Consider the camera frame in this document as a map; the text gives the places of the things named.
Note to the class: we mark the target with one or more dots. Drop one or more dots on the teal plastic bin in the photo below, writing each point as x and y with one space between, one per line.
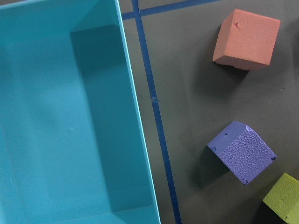
72 148

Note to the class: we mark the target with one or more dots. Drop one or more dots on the purple foam block left side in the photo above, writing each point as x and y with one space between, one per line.
242 150

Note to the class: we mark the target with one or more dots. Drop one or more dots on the orange foam block left side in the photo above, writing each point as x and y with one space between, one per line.
246 40

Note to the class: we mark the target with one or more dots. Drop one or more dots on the yellow foam block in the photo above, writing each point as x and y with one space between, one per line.
283 199

